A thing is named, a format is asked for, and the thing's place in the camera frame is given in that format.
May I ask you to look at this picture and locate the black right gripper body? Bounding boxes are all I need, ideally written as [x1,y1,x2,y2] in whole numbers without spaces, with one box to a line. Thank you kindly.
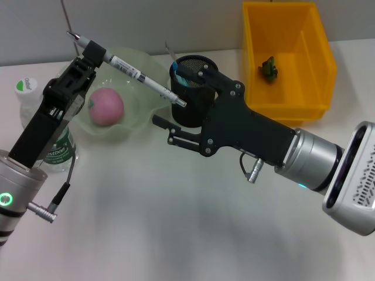
[197,78,296,168]

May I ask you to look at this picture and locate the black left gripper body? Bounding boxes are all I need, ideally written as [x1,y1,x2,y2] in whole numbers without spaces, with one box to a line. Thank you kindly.
[8,56,97,169]

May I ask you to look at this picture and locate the blue plastic scissors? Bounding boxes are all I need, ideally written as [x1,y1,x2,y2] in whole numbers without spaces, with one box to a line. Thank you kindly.
[171,61,191,87]

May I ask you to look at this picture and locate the white grey ballpoint pen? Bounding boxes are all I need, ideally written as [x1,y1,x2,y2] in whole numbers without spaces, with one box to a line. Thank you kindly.
[66,31,188,108]

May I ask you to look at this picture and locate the transparent plastic ruler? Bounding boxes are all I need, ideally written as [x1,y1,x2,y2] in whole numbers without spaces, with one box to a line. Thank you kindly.
[164,40,178,64]

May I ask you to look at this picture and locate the pink peach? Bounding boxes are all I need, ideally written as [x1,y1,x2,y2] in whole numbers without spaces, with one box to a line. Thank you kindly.
[87,87,125,127]

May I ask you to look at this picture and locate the clear green-label water bottle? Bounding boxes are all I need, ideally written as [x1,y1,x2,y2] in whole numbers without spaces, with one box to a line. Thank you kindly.
[14,77,79,174]

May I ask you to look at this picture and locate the green toy frog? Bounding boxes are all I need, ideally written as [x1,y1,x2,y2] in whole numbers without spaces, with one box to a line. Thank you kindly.
[257,56,279,83]

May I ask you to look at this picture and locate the black mesh pen holder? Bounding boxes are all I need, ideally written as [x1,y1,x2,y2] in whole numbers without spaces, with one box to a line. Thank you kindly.
[169,54,220,128]

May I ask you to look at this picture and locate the pale green glass fruit plate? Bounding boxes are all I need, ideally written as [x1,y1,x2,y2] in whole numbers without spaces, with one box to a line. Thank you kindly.
[60,46,172,140]

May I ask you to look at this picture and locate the yellow plastic bin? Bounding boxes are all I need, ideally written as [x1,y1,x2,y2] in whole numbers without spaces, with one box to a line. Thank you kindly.
[241,1,338,125]

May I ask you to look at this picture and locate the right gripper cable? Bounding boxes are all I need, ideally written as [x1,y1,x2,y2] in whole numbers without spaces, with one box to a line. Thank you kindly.
[239,151,266,184]

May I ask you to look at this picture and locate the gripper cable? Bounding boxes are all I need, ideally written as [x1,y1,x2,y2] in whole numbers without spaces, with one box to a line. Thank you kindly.
[26,157,76,225]
[239,151,266,184]

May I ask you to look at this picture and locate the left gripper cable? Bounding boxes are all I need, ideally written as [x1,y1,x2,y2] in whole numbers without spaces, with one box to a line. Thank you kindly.
[26,157,76,225]

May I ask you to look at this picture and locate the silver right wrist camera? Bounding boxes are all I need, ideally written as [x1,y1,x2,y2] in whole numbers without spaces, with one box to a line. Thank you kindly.
[321,121,375,237]

